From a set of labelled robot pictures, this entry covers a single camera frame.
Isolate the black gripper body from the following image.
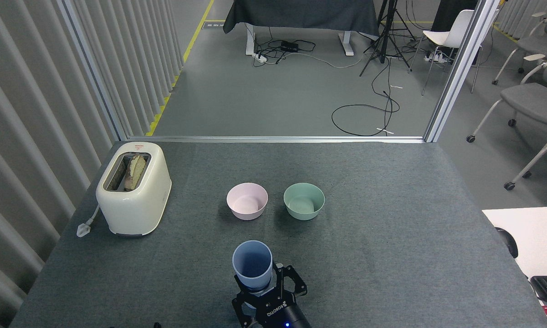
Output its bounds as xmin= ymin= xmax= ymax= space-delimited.
xmin=248 ymin=293 xmax=313 ymax=328

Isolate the black round object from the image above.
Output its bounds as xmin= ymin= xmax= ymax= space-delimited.
xmin=495 ymin=227 xmax=519 ymax=259

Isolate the black cable tangle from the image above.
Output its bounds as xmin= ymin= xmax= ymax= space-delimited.
xmin=253 ymin=26 xmax=317 ymax=67

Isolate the white floor cable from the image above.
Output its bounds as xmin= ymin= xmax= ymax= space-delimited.
xmin=295 ymin=51 xmax=364 ymax=69

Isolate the cream white toaster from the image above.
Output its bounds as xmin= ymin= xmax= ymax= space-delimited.
xmin=96 ymin=142 xmax=172 ymax=237

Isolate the white desk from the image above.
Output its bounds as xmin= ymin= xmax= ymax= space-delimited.
xmin=482 ymin=206 xmax=547 ymax=281

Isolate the blue cup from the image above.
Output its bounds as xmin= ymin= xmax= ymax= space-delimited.
xmin=232 ymin=240 xmax=273 ymax=292

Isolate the silver frame post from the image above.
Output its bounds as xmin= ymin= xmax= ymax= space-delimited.
xmin=423 ymin=0 xmax=502 ymax=143
xmin=57 ymin=0 xmax=128 ymax=141

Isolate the white toaster power cord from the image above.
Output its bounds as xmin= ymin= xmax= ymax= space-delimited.
xmin=77 ymin=205 xmax=101 ymax=238

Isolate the pink bowl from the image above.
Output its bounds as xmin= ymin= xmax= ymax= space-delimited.
xmin=226 ymin=183 xmax=269 ymax=221

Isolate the toasted bread slice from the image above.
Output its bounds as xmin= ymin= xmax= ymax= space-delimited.
xmin=123 ymin=154 xmax=147 ymax=191

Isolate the dark grey table cloth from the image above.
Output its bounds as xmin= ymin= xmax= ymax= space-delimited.
xmin=223 ymin=0 xmax=380 ymax=38

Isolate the black floor cable loop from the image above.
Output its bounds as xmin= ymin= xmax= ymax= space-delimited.
xmin=331 ymin=55 xmax=401 ymax=137

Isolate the silver frame crossbar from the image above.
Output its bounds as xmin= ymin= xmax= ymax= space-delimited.
xmin=127 ymin=135 xmax=426 ymax=144

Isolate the black tripod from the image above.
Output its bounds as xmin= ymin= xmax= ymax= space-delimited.
xmin=359 ymin=0 xmax=418 ymax=77

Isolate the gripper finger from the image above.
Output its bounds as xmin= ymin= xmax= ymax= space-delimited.
xmin=231 ymin=276 xmax=258 ymax=327
xmin=273 ymin=263 xmax=308 ymax=297

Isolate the green bowl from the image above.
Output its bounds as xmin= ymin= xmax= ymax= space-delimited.
xmin=283 ymin=183 xmax=325 ymax=221

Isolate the white plastic chair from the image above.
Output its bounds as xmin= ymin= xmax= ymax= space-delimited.
xmin=408 ymin=9 xmax=484 ymax=96

